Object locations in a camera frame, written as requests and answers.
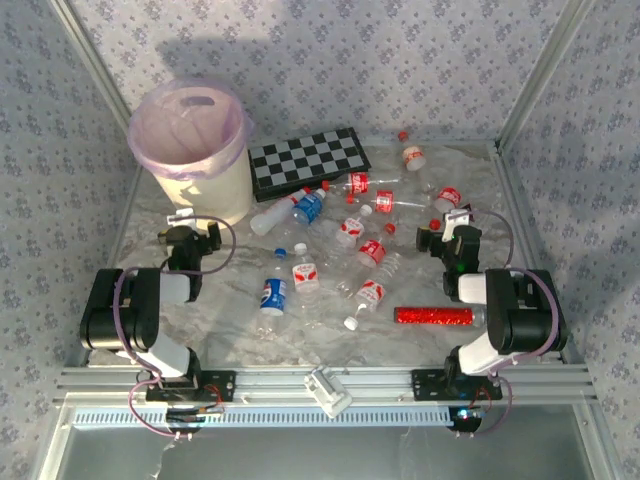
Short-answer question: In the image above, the blue-capped Pepsi bottle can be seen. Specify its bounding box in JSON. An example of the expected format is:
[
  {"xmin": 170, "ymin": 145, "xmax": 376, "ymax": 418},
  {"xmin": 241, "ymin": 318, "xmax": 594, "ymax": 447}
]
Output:
[{"xmin": 257, "ymin": 247, "xmax": 291, "ymax": 336}]

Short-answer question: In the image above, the red-capped pale-label clear bottle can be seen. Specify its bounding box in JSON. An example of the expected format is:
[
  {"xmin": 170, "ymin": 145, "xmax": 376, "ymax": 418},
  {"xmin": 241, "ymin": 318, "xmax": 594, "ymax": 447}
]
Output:
[{"xmin": 397, "ymin": 130, "xmax": 439, "ymax": 194}]

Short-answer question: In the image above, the black grey chessboard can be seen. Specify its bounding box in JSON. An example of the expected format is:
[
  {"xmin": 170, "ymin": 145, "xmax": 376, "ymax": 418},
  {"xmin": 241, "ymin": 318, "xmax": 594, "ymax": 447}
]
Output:
[{"xmin": 248, "ymin": 127, "xmax": 374, "ymax": 204}]

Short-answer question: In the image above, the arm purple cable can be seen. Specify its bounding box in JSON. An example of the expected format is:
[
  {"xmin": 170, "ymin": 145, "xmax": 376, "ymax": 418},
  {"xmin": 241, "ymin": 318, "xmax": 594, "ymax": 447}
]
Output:
[
  {"xmin": 112, "ymin": 214, "xmax": 237, "ymax": 441},
  {"xmin": 457, "ymin": 208, "xmax": 564, "ymax": 441}
]

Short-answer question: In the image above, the white opaque bottle red cap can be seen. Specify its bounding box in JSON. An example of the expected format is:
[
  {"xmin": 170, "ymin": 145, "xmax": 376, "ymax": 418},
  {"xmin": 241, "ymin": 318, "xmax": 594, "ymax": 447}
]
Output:
[{"xmin": 248, "ymin": 186, "xmax": 312, "ymax": 237}]

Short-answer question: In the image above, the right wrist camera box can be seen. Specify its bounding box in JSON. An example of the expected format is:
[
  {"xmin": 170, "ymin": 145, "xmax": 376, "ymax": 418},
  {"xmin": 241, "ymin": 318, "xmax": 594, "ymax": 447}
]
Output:
[{"xmin": 442, "ymin": 208, "xmax": 475, "ymax": 229}]

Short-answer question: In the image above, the red glitter tube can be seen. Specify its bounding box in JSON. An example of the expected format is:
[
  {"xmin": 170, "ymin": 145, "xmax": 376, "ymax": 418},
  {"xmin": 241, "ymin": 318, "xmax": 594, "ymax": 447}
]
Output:
[{"xmin": 393, "ymin": 305, "xmax": 487, "ymax": 329}]

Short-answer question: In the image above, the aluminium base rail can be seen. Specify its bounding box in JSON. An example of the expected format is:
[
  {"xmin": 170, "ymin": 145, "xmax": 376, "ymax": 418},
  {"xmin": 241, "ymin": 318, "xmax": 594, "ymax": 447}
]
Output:
[{"xmin": 54, "ymin": 366, "xmax": 599, "ymax": 405}]

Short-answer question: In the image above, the pink bin liner bag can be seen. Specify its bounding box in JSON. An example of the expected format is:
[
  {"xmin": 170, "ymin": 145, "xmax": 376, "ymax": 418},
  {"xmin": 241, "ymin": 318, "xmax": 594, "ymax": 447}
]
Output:
[{"xmin": 127, "ymin": 77, "xmax": 256, "ymax": 184}]

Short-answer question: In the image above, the aluminium frame post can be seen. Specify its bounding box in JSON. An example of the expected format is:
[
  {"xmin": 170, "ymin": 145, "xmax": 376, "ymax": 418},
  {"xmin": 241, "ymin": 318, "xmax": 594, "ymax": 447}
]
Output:
[
  {"xmin": 48, "ymin": 0, "xmax": 149, "ymax": 149},
  {"xmin": 492, "ymin": 0, "xmax": 599, "ymax": 151}
]

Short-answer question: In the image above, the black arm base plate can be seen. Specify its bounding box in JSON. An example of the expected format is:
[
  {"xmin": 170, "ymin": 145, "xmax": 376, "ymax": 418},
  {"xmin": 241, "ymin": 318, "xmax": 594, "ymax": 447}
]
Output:
[
  {"xmin": 410, "ymin": 368, "xmax": 504, "ymax": 403},
  {"xmin": 145, "ymin": 368, "xmax": 237, "ymax": 403}
]

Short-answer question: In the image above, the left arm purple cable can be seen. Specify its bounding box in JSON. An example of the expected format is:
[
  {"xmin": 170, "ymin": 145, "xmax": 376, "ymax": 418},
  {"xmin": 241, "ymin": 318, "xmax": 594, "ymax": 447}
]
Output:
[{"xmin": 112, "ymin": 214, "xmax": 237, "ymax": 441}]

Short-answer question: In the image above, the aluminium side rail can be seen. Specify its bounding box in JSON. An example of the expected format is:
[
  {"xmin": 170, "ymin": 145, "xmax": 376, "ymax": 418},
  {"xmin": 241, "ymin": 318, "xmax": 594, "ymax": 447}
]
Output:
[
  {"xmin": 64, "ymin": 147, "xmax": 146, "ymax": 369},
  {"xmin": 492, "ymin": 142, "xmax": 586, "ymax": 366}
]

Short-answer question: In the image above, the blue label clear bottle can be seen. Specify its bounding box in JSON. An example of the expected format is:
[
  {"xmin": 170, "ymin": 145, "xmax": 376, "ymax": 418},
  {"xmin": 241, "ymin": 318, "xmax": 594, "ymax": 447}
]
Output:
[{"xmin": 291, "ymin": 188, "xmax": 327, "ymax": 226}]

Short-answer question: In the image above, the white camera mount clamp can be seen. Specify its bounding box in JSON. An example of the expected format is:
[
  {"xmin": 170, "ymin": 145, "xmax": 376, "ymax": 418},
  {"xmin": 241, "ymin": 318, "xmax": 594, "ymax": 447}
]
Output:
[{"xmin": 303, "ymin": 364, "xmax": 354, "ymax": 420}]

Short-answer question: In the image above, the grey metal tray panel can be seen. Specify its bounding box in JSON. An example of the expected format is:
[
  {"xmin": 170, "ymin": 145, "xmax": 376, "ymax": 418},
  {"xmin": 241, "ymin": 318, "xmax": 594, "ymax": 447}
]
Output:
[{"xmin": 37, "ymin": 402, "xmax": 624, "ymax": 480}]

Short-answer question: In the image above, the black controller board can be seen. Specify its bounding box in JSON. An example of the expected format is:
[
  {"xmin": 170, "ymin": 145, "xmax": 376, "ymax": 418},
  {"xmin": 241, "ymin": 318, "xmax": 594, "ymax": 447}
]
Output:
[
  {"xmin": 447, "ymin": 405, "xmax": 487, "ymax": 436},
  {"xmin": 164, "ymin": 402, "xmax": 226, "ymax": 435}
]

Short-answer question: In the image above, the red-capped red-label clear bottle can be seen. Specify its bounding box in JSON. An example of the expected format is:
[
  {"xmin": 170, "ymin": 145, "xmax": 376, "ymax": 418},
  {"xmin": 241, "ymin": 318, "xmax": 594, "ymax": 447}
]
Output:
[
  {"xmin": 335, "ymin": 222, "xmax": 398, "ymax": 296},
  {"xmin": 427, "ymin": 185, "xmax": 464, "ymax": 231},
  {"xmin": 346, "ymin": 189, "xmax": 434, "ymax": 214},
  {"xmin": 321, "ymin": 171, "xmax": 404, "ymax": 197}
]

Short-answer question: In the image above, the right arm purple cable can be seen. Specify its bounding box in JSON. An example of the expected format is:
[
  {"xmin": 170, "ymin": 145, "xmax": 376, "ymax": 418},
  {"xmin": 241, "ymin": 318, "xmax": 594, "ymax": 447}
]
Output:
[{"xmin": 457, "ymin": 208, "xmax": 564, "ymax": 441}]

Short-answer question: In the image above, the white slotted cable duct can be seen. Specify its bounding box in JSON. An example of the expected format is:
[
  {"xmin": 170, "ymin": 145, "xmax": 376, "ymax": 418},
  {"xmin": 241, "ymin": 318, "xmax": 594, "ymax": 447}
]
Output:
[{"xmin": 72, "ymin": 404, "xmax": 456, "ymax": 430}]

